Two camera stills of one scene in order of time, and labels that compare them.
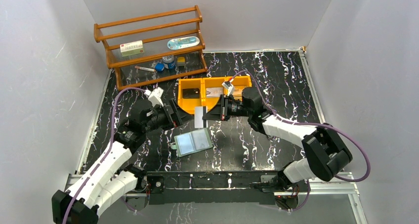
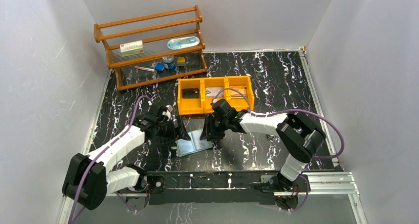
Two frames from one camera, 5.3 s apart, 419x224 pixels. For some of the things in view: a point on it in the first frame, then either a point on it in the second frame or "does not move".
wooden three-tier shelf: (154, 48) does not move
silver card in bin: (214, 92) does not move
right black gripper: (215, 113) -> (209, 131)
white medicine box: (131, 48) does not move
